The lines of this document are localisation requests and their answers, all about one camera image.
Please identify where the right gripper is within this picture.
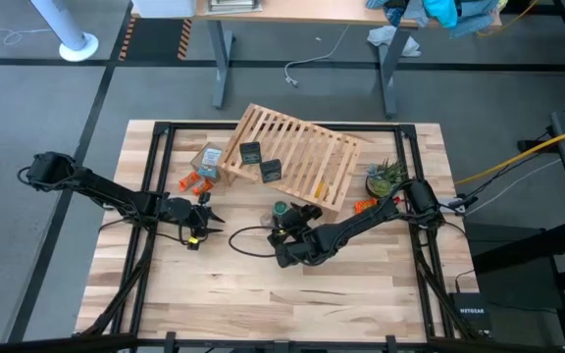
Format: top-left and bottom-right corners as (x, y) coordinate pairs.
(268, 204), (324, 245)

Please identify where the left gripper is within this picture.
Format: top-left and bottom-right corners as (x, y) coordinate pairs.
(157, 195), (227, 236)

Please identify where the green-lid glass spice jar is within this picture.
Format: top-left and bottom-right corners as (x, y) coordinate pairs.
(271, 200), (291, 220)

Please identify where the dark green tin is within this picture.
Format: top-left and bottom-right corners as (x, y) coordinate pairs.
(259, 158), (283, 184)

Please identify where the black square block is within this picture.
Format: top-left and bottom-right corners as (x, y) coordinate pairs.
(239, 140), (263, 166)

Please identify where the wooden slatted shelf rack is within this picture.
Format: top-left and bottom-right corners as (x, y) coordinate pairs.
(218, 102), (366, 213)

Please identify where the orange snack packet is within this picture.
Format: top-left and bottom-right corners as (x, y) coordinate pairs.
(354, 197), (380, 216)
(192, 178), (215, 196)
(178, 170), (201, 193)

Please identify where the brown cardboard box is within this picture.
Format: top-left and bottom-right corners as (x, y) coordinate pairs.
(189, 141), (225, 183)

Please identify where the light blue packet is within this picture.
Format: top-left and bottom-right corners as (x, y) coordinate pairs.
(198, 146), (225, 180)

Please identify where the succulent plant in black pot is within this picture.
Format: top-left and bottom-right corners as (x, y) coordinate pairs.
(364, 157), (410, 199)

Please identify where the white power strip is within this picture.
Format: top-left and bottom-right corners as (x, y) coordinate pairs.
(437, 195), (480, 215)

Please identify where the black network router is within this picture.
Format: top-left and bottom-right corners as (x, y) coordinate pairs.
(447, 292), (493, 339)

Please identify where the wooden desk with grey legs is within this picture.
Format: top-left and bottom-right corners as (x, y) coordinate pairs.
(129, 0), (502, 119)

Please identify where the white cloth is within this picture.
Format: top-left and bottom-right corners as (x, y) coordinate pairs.
(366, 25), (422, 59)

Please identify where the stack of papers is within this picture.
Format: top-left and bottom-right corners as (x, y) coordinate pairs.
(207, 0), (264, 15)

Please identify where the white pole with round base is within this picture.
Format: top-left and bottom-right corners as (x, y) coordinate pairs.
(31, 0), (100, 64)

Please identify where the teal cloth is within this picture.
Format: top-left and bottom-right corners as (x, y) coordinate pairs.
(422, 0), (460, 29)

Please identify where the blue cloth pile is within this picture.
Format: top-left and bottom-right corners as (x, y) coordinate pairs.
(365, 0), (502, 39)

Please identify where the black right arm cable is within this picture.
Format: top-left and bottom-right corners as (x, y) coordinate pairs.
(227, 224), (283, 260)

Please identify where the black aluminium table frame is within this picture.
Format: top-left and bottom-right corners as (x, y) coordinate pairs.
(74, 121), (480, 344)

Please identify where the white floor cable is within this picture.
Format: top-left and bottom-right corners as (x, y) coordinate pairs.
(283, 24), (351, 88)

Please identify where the grey floor cable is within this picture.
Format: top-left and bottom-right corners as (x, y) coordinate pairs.
(463, 159), (563, 203)

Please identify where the thick yellow cable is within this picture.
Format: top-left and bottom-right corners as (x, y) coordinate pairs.
(453, 120), (565, 187)

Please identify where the thin white cord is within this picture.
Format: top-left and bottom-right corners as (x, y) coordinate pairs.
(0, 26), (53, 46)

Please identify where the thin yellow cable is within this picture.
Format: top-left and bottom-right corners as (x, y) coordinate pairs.
(476, 0), (541, 39)

